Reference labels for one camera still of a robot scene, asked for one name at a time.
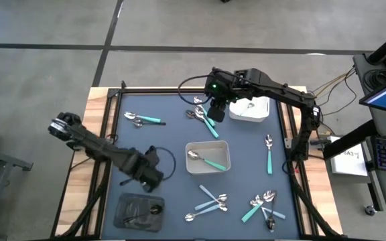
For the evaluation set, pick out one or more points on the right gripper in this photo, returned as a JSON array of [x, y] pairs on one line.
[[220, 88]]

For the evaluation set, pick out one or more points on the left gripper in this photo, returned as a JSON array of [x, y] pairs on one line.
[[142, 164]]

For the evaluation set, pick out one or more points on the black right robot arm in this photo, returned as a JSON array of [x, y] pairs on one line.
[[280, 90]]

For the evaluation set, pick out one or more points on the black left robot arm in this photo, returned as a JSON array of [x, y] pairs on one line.
[[96, 144]]

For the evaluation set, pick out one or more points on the black mesh tray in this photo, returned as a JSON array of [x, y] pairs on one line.
[[136, 201]]

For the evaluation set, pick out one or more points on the beige plastic bin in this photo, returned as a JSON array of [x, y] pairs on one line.
[[213, 149]]

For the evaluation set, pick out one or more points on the white plastic bin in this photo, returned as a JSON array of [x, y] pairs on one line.
[[256, 112]]

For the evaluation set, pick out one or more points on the blue table mat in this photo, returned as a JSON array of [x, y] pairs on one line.
[[243, 150]]

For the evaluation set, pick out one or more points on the black table clamp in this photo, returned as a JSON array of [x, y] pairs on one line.
[[123, 85]]

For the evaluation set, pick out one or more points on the black diagonal bar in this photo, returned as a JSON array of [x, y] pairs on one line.
[[350, 140]]

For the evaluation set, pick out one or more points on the white paper box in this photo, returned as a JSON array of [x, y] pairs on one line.
[[350, 164]]

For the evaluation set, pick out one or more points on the grey side table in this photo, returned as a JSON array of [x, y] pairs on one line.
[[5, 159]]

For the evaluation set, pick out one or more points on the caster wheel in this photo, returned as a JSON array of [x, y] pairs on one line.
[[370, 210]]

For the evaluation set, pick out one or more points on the black aluminium table frame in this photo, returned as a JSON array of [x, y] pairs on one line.
[[146, 90]]

